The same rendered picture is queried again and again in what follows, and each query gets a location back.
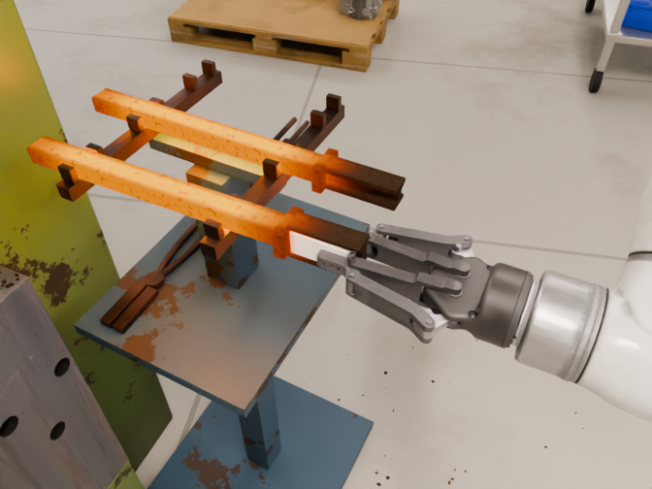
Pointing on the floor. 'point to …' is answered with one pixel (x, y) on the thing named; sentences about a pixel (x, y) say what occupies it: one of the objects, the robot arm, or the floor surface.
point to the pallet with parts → (289, 27)
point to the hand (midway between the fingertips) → (326, 244)
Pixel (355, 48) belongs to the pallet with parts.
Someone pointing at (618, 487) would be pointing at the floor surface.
